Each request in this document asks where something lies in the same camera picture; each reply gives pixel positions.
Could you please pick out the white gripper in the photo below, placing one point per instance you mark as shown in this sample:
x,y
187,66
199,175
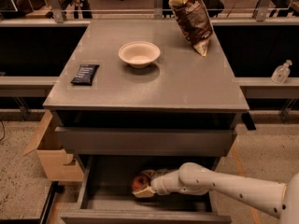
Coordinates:
x,y
160,184

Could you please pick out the red apple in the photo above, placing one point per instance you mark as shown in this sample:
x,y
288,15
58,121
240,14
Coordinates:
x,y
140,182

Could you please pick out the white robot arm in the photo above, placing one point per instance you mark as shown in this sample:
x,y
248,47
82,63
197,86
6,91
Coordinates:
x,y
279,200

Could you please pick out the open grey middle drawer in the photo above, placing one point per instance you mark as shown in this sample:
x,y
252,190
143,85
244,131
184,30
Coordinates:
x,y
106,197

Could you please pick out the closed grey top drawer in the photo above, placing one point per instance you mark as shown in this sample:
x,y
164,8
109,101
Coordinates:
x,y
146,142

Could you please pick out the grey drawer cabinet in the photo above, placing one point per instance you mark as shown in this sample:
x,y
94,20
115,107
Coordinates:
x,y
181,90

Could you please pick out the cardboard box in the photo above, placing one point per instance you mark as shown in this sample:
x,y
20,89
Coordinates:
x,y
56,163

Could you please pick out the dark blue snack packet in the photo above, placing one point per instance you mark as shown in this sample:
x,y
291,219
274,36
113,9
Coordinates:
x,y
85,74

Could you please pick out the white paper bowl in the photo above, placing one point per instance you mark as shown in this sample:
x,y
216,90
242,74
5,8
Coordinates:
x,y
139,54

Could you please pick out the clear sanitizer pump bottle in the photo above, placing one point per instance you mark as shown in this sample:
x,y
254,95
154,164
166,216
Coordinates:
x,y
282,72

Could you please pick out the brown chip bag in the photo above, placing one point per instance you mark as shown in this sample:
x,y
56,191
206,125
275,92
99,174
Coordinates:
x,y
194,22

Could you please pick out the metal railing frame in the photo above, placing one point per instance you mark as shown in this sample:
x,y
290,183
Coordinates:
x,y
83,11

